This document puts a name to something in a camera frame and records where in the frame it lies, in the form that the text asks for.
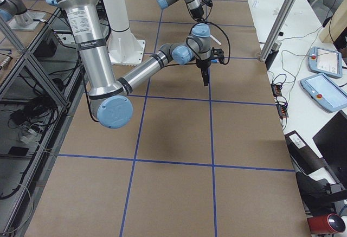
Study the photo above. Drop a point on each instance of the red cylinder bottle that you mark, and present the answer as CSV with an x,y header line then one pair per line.
x,y
326,224

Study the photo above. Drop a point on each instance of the red white marker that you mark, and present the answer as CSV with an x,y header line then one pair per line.
x,y
215,39

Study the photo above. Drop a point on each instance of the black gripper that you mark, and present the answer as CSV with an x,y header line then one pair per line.
x,y
197,14
202,64

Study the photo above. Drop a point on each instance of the lower teach pendant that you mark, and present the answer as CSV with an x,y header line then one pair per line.
x,y
327,94

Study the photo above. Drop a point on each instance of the black monitor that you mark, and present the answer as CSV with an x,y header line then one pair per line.
x,y
331,143

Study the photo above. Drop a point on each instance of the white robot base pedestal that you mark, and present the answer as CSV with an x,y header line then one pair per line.
x,y
123,47

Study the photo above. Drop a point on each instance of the teach pendant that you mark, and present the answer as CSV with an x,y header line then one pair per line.
x,y
325,61
327,94

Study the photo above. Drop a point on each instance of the orange black adapter box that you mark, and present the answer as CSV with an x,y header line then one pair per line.
x,y
276,90

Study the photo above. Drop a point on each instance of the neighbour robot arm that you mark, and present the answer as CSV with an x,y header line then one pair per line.
x,y
18,16

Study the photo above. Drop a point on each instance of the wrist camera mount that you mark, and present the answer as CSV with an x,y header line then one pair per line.
x,y
208,3
217,53

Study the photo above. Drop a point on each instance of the upper teach pendant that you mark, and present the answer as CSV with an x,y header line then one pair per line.
x,y
325,61

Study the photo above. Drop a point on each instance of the aluminium frame post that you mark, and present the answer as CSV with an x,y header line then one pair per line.
x,y
276,28

